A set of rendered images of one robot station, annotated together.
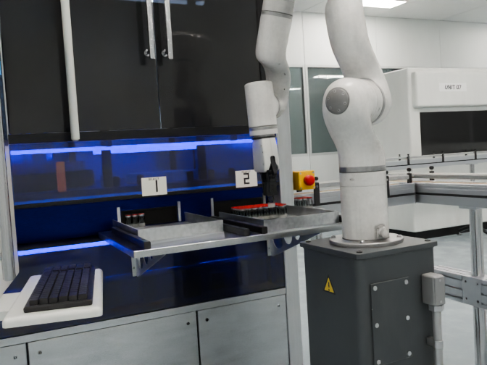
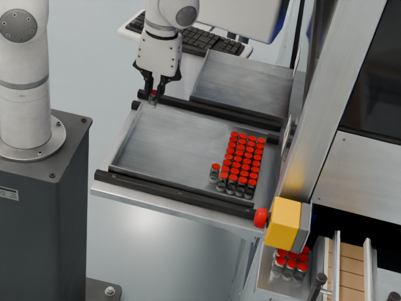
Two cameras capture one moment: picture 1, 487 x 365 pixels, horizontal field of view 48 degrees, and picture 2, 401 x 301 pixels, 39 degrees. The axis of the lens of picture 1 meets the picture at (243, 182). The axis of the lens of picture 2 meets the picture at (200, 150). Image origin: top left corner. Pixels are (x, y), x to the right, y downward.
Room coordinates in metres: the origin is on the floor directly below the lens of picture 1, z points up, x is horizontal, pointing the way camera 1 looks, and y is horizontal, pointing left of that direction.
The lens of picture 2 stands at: (2.32, -0.99, 1.80)
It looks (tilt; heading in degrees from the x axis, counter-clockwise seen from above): 40 degrees down; 120
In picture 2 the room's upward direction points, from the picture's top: 11 degrees clockwise
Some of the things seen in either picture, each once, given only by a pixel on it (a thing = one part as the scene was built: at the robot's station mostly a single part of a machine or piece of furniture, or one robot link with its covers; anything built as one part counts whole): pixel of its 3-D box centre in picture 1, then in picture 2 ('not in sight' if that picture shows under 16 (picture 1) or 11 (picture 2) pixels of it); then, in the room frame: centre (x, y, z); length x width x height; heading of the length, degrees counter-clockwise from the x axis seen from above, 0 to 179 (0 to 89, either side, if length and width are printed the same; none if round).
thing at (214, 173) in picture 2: (280, 211); (214, 173); (1.87, -0.12, 0.90); 0.02 x 0.02 x 0.05
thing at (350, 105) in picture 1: (354, 125); (18, 18); (1.41, -0.29, 1.16); 0.19 x 0.12 x 0.24; 142
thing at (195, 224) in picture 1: (164, 225); (255, 89); (1.75, 0.26, 0.90); 0.34 x 0.26 x 0.04; 25
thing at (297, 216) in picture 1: (275, 216); (192, 153); (1.79, -0.10, 0.90); 0.34 x 0.26 x 0.04; 25
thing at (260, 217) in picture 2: (309, 179); (264, 218); (2.06, -0.24, 0.99); 0.04 x 0.04 x 0.04; 25
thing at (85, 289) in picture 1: (64, 283); (185, 35); (1.35, 0.46, 0.82); 0.40 x 0.14 x 0.02; 14
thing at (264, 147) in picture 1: (265, 152); (159, 49); (1.64, -0.07, 1.11); 0.10 x 0.08 x 0.11; 18
